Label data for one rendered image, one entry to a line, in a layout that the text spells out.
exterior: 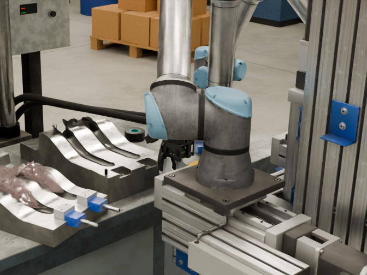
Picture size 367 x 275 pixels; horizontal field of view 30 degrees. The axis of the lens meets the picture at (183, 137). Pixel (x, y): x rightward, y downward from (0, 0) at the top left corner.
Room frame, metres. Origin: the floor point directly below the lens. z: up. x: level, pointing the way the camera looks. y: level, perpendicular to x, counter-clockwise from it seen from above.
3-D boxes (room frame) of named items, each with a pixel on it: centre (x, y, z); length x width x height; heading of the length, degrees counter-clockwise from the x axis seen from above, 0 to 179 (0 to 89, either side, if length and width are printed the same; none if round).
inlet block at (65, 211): (1.70, 0.29, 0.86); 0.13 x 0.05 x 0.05; 62
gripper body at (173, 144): (2.01, 0.02, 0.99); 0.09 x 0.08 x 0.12; 53
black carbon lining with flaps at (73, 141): (2.16, 0.31, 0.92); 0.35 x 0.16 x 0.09; 45
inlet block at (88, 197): (1.80, 0.24, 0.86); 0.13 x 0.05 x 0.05; 62
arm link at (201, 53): (2.36, -0.07, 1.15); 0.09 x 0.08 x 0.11; 57
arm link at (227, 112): (1.61, -0.10, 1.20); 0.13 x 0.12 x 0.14; 90
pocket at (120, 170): (1.98, 0.19, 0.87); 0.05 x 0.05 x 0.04; 45
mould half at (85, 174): (2.18, 0.31, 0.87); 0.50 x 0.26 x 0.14; 45
